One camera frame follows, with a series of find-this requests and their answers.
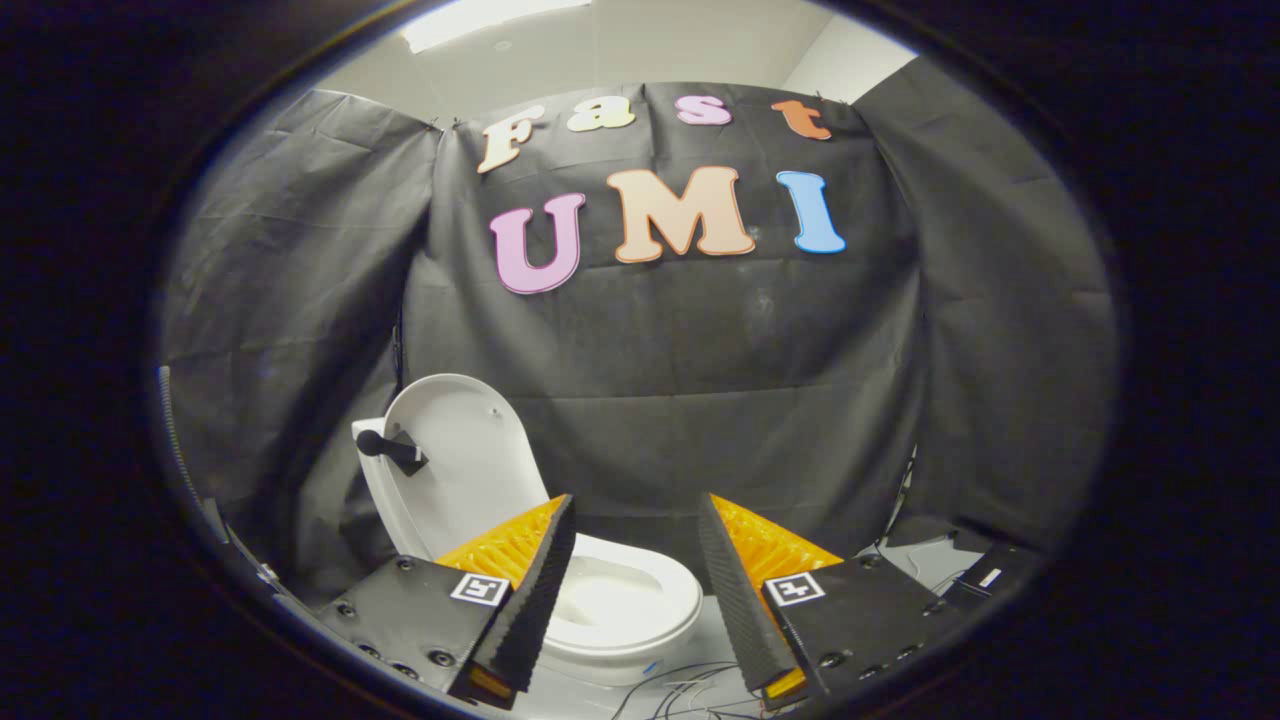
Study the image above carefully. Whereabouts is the grey corrugated hose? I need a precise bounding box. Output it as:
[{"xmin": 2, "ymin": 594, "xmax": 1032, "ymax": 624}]
[{"xmin": 157, "ymin": 366, "xmax": 203, "ymax": 501}]

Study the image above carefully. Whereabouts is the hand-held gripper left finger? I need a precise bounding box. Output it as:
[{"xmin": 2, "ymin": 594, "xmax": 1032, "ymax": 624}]
[{"xmin": 315, "ymin": 493, "xmax": 578, "ymax": 711}]

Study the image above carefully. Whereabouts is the black backdrop cloth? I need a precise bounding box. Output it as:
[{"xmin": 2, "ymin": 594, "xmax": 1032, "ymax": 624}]
[{"xmin": 160, "ymin": 80, "xmax": 1119, "ymax": 601}]

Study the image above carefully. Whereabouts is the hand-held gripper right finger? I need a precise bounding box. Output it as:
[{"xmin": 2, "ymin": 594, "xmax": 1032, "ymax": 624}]
[{"xmin": 697, "ymin": 492, "xmax": 966, "ymax": 711}]

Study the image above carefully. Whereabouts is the black knob handle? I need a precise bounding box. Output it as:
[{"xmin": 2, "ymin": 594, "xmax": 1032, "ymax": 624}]
[{"xmin": 355, "ymin": 429, "xmax": 430, "ymax": 477}]

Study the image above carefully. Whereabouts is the black device box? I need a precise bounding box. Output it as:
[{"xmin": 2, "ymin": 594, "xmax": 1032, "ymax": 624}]
[{"xmin": 890, "ymin": 515, "xmax": 1046, "ymax": 611}]

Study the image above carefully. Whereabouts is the bundle of thin cables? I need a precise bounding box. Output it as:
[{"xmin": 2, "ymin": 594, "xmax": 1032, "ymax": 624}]
[{"xmin": 610, "ymin": 660, "xmax": 791, "ymax": 720}]

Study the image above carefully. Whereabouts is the white toilet bowl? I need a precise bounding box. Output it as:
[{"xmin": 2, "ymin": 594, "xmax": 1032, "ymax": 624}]
[{"xmin": 352, "ymin": 418, "xmax": 704, "ymax": 688}]

